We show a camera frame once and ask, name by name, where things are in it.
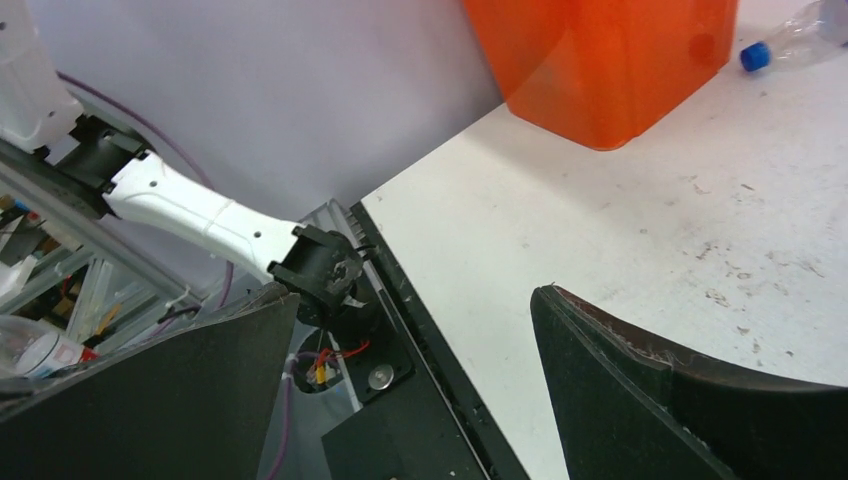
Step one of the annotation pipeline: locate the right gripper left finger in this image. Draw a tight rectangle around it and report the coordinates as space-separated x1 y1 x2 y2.
1 284 300 479

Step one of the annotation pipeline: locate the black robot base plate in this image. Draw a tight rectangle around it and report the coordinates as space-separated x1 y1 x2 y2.
295 201 526 479

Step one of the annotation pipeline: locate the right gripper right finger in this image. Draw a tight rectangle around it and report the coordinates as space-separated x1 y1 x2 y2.
531 285 847 479

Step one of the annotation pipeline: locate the bottle on floor left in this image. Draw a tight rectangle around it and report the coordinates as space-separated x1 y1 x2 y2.
1 315 97 379

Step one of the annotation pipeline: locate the aluminium frame rail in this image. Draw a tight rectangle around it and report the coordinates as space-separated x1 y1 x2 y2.
0 139 200 352

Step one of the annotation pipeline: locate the orange plastic bin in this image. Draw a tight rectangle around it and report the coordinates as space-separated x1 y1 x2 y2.
463 0 738 151

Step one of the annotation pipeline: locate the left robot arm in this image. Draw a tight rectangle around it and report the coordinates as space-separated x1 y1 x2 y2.
1 1 369 329

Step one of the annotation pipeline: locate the blue label bottle near bin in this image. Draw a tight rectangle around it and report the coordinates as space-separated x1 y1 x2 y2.
739 0 847 73

